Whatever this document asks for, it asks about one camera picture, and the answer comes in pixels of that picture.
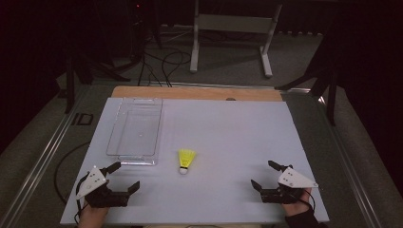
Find wooden table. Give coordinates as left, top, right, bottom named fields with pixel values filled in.
left=110, top=85, right=283, bottom=103

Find left hand-held gripper cable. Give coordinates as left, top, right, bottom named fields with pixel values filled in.
left=73, top=173, right=90, bottom=224

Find black tripod stand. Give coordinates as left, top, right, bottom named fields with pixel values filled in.
left=275, top=47, right=338, bottom=127
left=64, top=53, right=131, bottom=115

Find metal floor rail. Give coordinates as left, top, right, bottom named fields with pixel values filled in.
left=280, top=87, right=383, bottom=228
left=0, top=85, right=93, bottom=228

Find hand-held gripper cable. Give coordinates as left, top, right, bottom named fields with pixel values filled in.
left=303, top=188, right=317, bottom=213
left=73, top=173, right=90, bottom=224

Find right hand-held gripper cable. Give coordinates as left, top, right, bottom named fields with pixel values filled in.
left=303, top=188, right=317, bottom=213

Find yellow shuttlecock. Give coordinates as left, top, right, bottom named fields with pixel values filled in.
left=178, top=148, right=198, bottom=176

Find white metal table frame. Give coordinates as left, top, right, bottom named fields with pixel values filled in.
left=189, top=0, right=283, bottom=79

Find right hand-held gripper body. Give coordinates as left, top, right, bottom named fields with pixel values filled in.
left=259, top=166, right=319, bottom=204

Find person's left hand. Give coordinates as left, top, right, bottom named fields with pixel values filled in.
left=77, top=203, right=109, bottom=228

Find person's right hand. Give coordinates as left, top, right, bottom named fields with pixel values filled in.
left=281, top=187, right=314, bottom=219

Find black looped floor cable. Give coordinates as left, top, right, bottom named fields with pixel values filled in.
left=138, top=47, right=192, bottom=88

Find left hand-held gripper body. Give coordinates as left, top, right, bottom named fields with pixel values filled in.
left=75, top=165, right=130, bottom=209

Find clear plastic tray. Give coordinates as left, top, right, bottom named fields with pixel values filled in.
left=106, top=97, right=163, bottom=166

